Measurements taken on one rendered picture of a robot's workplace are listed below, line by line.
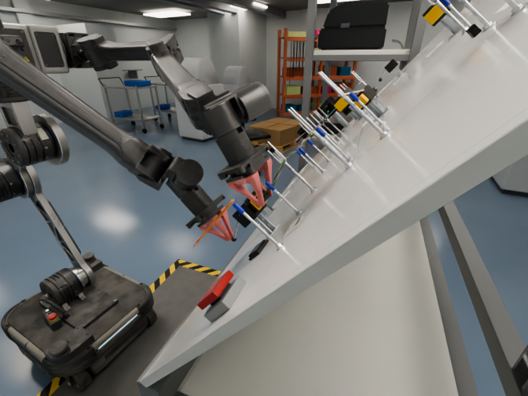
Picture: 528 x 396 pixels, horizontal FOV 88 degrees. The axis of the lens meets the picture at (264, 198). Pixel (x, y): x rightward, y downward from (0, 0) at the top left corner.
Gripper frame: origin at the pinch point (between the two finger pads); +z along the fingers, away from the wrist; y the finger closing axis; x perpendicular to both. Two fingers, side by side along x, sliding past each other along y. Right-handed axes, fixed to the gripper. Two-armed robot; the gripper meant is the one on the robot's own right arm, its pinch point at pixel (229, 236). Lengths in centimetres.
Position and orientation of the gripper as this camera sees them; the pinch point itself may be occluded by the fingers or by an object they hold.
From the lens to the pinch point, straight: 69.2
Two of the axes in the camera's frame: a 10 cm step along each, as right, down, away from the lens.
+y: 4.6, -5.2, 7.2
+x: -6.2, 3.9, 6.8
